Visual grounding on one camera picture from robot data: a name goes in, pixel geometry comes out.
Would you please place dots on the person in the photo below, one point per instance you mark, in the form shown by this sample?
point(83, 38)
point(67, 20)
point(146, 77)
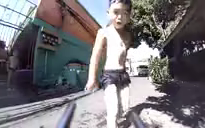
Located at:
point(115, 50)

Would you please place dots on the vehicle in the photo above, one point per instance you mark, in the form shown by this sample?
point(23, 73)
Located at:
point(143, 70)

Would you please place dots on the grey asphalt road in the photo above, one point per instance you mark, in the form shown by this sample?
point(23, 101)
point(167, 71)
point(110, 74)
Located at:
point(90, 110)

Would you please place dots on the green bush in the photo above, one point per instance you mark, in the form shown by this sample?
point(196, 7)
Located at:
point(160, 70)

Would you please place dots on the robot's own part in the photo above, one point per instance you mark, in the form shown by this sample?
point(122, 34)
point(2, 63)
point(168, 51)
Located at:
point(66, 116)
point(138, 120)

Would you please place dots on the large leafy tree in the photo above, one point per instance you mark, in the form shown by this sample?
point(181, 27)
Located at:
point(150, 20)

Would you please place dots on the grey concrete kerb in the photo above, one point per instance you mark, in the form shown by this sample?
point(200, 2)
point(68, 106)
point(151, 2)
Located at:
point(23, 110)

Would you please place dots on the dark shaded building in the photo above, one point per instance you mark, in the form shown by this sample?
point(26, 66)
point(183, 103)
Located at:
point(193, 53)

